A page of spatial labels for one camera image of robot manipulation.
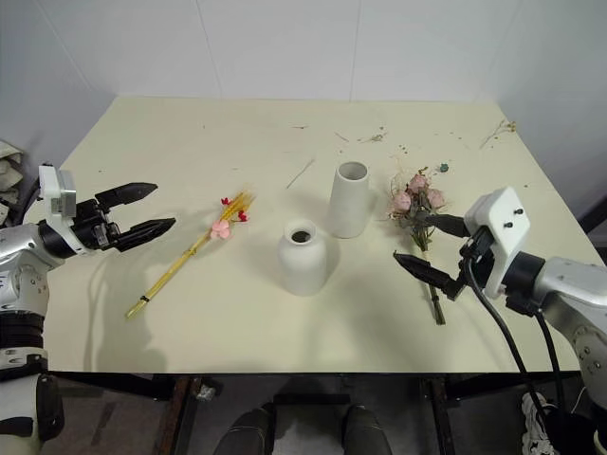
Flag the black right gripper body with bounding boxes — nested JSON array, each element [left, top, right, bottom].
[[456, 226, 498, 291]]

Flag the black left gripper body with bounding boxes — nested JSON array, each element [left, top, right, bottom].
[[69, 197, 124, 256]]

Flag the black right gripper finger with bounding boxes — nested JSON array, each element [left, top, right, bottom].
[[393, 251, 465, 301], [424, 213, 471, 240]]

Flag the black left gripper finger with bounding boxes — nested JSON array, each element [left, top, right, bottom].
[[94, 181, 158, 212], [114, 217, 177, 254]]

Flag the tall white ceramic vase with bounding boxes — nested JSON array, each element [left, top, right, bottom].
[[327, 160, 371, 240]]

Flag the short white bottle vase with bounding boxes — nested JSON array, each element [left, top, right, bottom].
[[276, 217, 330, 298]]

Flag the dried pink rose bouquet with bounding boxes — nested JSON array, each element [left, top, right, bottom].
[[382, 165, 450, 326]]

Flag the yellow wheat and pink flower bundle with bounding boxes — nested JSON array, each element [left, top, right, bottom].
[[124, 187, 258, 320]]

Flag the crumpled grey white packaging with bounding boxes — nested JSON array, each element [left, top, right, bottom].
[[0, 138, 28, 229]]

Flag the loose pale straw stem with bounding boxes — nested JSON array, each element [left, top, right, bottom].
[[285, 156, 318, 191]]

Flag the dark rounded shape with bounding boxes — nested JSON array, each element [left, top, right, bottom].
[[212, 406, 277, 455], [340, 404, 395, 455]]

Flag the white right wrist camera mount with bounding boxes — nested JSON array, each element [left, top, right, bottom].
[[463, 186, 532, 300]]

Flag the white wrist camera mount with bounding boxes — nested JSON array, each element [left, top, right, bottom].
[[463, 186, 532, 300], [37, 163, 78, 224]]

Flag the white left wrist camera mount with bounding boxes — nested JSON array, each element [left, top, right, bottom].
[[37, 163, 78, 224]]

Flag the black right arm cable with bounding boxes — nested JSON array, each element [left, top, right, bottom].
[[533, 305, 570, 423], [462, 255, 554, 428]]

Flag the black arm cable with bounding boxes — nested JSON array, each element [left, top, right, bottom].
[[533, 305, 570, 423], [462, 255, 554, 428], [18, 173, 45, 224]]

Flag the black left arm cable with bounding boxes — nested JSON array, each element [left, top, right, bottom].
[[18, 173, 45, 224]]

